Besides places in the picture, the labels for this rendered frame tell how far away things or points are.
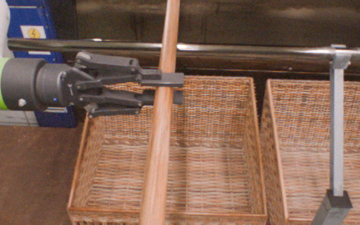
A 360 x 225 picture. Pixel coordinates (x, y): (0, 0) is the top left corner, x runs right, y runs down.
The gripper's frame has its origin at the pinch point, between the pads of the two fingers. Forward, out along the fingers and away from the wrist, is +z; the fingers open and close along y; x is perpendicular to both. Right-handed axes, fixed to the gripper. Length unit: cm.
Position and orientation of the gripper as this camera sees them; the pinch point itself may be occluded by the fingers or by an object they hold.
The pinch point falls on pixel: (163, 88)
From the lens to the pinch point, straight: 58.8
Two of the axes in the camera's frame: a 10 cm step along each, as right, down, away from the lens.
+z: 10.0, 0.3, -0.3
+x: -0.4, 6.6, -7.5
